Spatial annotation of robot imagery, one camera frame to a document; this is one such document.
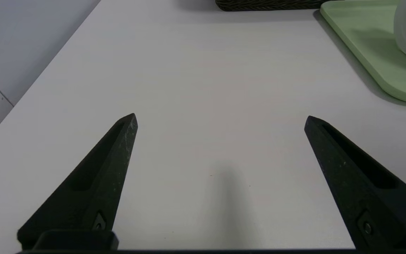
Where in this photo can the dark brown wicker basket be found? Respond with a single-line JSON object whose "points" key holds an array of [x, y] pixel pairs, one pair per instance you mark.
{"points": [[270, 4]]}

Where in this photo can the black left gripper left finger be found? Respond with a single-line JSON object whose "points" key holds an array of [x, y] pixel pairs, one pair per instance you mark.
{"points": [[97, 183]]}

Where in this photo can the light green plastic tray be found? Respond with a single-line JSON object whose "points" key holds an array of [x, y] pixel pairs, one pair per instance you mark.
{"points": [[375, 46]]}

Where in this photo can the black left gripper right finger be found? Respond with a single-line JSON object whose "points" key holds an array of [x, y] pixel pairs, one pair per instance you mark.
{"points": [[358, 183]]}

